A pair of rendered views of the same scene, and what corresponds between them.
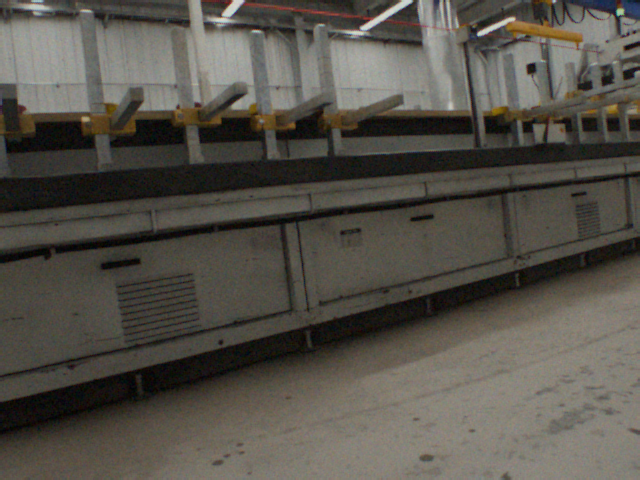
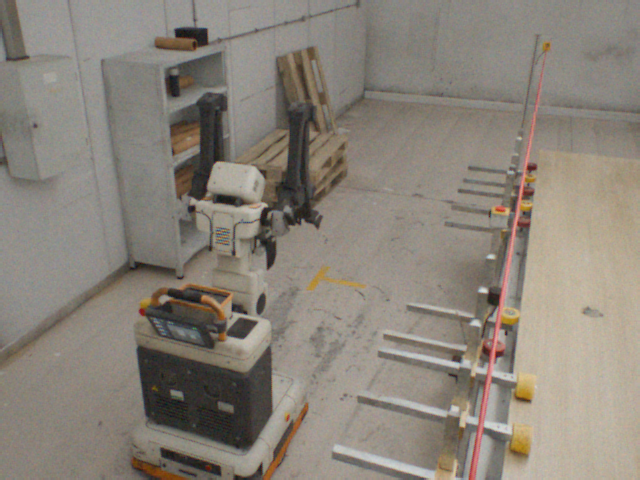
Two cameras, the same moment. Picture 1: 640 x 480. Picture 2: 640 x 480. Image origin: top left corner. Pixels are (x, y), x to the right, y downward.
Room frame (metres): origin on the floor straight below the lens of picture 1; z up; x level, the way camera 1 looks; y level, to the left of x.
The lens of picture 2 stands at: (3.46, -2.84, 2.23)
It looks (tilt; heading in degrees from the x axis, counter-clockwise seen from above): 26 degrees down; 141
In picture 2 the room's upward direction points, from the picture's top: 1 degrees clockwise
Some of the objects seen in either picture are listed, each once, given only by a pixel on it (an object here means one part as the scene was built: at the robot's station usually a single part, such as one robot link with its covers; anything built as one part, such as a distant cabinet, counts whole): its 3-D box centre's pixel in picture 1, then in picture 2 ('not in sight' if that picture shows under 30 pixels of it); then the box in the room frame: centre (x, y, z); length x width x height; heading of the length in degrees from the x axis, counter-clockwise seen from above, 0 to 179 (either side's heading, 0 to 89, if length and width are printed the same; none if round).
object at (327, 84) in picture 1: (328, 94); (504, 212); (1.71, -0.09, 0.92); 0.04 x 0.04 x 0.48; 31
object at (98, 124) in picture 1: (108, 126); not in sight; (1.34, 0.53, 0.82); 0.14 x 0.06 x 0.05; 121
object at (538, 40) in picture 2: not in sight; (530, 109); (1.07, 1.05, 1.20); 0.15 x 0.12 x 1.00; 121
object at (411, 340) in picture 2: (577, 110); (438, 346); (2.27, -1.26, 0.84); 0.43 x 0.03 x 0.04; 31
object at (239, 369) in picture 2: not in sight; (209, 359); (1.49, -1.84, 0.59); 0.55 x 0.34 x 0.83; 30
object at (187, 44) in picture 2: not in sight; (175, 43); (-0.67, -0.81, 1.59); 0.30 x 0.08 x 0.08; 31
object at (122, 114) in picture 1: (120, 118); (496, 184); (1.27, 0.47, 0.82); 0.43 x 0.03 x 0.04; 31
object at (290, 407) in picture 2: not in sight; (224, 421); (1.44, -1.76, 0.16); 0.67 x 0.64 x 0.25; 120
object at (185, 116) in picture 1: (196, 117); not in sight; (1.47, 0.32, 0.84); 0.14 x 0.06 x 0.05; 121
